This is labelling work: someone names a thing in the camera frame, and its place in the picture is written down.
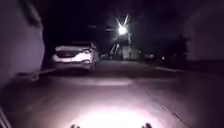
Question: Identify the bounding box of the street lamp pole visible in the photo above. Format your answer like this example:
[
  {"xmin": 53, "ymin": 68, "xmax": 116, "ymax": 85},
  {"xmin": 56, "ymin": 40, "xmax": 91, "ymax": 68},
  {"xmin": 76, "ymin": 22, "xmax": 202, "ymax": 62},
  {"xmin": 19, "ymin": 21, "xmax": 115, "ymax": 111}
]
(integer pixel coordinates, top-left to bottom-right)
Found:
[{"xmin": 109, "ymin": 14, "xmax": 133, "ymax": 61}]

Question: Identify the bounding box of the grey asphalt road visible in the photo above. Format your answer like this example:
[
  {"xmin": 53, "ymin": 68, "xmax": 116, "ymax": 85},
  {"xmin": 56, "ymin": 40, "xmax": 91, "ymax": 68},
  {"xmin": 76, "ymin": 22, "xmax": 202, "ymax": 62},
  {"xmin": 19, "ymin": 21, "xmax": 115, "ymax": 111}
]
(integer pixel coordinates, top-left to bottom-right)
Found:
[{"xmin": 0, "ymin": 59, "xmax": 224, "ymax": 128}]

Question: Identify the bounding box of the white car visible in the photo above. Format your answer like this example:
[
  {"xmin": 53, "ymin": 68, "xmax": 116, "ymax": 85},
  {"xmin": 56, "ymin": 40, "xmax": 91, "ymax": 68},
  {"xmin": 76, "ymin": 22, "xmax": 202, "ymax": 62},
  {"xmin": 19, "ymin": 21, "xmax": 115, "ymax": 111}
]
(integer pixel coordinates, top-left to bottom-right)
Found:
[{"xmin": 51, "ymin": 41, "xmax": 100, "ymax": 73}]

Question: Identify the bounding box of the kerb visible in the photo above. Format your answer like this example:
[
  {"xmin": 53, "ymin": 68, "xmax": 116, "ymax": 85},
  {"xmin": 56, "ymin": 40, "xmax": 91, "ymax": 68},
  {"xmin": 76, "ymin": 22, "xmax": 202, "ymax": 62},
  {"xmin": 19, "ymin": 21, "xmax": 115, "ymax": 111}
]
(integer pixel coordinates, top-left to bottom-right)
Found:
[{"xmin": 153, "ymin": 65, "xmax": 188, "ymax": 74}]

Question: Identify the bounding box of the pale building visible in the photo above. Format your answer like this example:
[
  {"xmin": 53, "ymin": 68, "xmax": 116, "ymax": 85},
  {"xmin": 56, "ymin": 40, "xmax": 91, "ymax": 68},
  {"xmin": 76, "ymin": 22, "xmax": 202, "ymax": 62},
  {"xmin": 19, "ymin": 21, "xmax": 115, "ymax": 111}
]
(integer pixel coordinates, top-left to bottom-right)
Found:
[{"xmin": 182, "ymin": 0, "xmax": 224, "ymax": 63}]

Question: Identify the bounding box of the pale wall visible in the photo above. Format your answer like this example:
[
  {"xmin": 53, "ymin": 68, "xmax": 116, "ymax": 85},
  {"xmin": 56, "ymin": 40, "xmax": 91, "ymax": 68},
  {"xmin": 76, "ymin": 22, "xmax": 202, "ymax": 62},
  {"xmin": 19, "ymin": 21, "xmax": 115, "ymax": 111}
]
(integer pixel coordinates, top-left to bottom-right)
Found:
[{"xmin": 0, "ymin": 0, "xmax": 46, "ymax": 89}]

